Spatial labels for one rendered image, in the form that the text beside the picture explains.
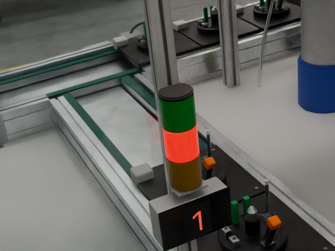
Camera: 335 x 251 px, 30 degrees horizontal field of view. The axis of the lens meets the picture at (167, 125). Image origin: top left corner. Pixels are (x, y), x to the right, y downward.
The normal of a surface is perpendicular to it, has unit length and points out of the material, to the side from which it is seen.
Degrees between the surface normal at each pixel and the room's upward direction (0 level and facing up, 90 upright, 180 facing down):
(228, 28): 90
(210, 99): 0
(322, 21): 90
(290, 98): 0
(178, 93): 0
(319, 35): 90
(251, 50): 90
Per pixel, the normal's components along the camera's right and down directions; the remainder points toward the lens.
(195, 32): -0.11, -0.87
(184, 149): 0.15, 0.47
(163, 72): 0.43, 0.40
